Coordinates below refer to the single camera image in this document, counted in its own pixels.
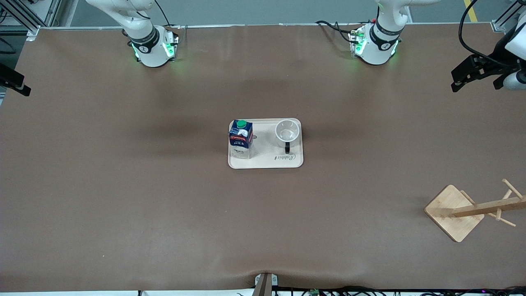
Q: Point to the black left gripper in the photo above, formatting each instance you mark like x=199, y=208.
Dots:
x=499, y=52

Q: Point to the blue white milk carton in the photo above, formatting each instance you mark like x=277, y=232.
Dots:
x=240, y=139

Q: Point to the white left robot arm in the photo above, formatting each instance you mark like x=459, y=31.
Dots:
x=376, y=49

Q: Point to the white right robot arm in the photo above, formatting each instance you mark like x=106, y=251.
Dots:
x=150, y=53

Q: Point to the wooden cup rack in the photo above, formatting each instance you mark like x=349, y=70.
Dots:
x=452, y=213

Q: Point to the brown table cover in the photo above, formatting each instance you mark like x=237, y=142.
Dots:
x=164, y=205

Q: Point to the cream plastic tray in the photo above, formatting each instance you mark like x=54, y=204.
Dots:
x=267, y=158

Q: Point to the aluminium frame profile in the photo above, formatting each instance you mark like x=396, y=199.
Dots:
x=24, y=16
x=507, y=18

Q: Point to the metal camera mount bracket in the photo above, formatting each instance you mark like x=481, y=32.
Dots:
x=265, y=283

